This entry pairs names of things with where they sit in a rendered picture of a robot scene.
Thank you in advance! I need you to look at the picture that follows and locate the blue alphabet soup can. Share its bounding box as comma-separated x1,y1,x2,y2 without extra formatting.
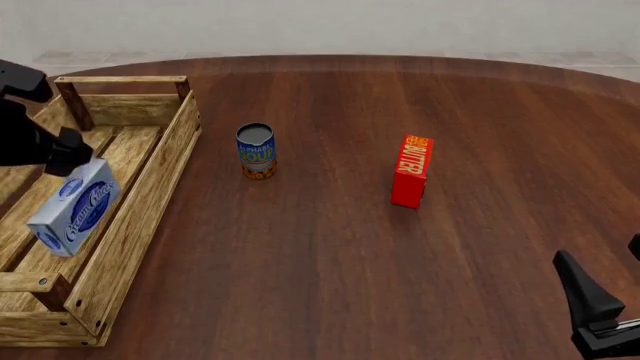
235,123,278,181

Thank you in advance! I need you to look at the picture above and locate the white blue cream cheese box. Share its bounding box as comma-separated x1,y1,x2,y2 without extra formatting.
26,156,122,258

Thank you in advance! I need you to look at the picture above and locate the wooden slat tray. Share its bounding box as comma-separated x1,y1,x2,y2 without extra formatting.
0,75,204,348

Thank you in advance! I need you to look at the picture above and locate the red butter box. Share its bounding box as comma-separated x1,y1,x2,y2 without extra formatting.
389,134,436,210

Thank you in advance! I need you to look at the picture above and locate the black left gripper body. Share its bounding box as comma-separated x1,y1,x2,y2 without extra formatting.
43,126,95,178

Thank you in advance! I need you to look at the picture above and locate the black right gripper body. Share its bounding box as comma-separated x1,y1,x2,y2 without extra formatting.
569,317,640,360

